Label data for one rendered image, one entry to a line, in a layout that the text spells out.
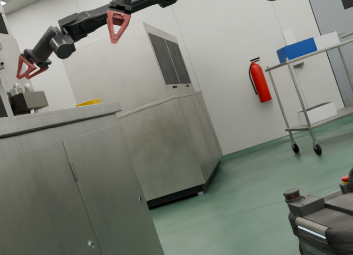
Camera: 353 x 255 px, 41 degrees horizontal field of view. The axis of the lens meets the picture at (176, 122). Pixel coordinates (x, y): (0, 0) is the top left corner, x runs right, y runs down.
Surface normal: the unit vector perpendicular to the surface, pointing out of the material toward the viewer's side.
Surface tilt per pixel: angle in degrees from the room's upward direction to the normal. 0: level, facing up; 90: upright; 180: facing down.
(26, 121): 90
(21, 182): 90
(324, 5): 90
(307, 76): 90
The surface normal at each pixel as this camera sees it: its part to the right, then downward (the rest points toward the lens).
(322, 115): 0.09, 0.00
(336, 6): -0.19, 0.09
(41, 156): 0.92, -0.32
